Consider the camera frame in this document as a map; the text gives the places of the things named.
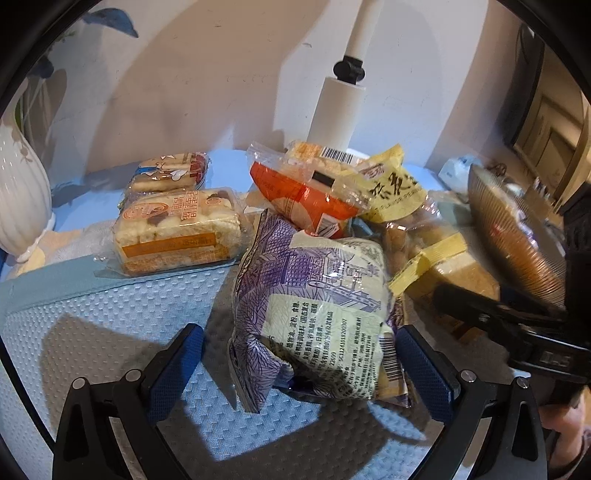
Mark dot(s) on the white ribbed vase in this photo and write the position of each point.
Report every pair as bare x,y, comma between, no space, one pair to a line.
23,194

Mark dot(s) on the orange clear cracker packet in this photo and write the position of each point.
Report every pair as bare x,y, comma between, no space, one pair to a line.
295,194

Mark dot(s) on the ribbed brown glass bowl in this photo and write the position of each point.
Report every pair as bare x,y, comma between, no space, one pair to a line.
508,240

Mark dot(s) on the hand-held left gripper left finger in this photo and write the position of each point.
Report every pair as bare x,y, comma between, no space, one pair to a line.
178,369

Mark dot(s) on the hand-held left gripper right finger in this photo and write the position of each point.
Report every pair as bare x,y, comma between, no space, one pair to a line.
425,374

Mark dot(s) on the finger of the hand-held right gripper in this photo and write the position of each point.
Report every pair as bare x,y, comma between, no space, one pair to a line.
535,307
475,311

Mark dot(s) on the purple printed snack bag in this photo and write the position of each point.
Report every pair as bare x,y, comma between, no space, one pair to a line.
314,295

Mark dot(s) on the light blue textured mat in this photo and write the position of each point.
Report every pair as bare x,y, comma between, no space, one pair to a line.
115,323

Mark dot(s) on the person's right hand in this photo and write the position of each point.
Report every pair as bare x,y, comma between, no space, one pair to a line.
563,443

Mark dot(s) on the orange label rice cake packet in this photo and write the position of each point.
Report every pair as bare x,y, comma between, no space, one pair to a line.
175,230

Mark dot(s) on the yellow-label bread packet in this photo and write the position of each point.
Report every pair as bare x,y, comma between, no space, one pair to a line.
392,194

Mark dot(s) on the white desk lamp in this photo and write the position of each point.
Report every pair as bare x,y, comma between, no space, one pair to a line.
332,110

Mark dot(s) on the white face mask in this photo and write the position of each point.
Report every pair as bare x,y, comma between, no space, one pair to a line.
455,173

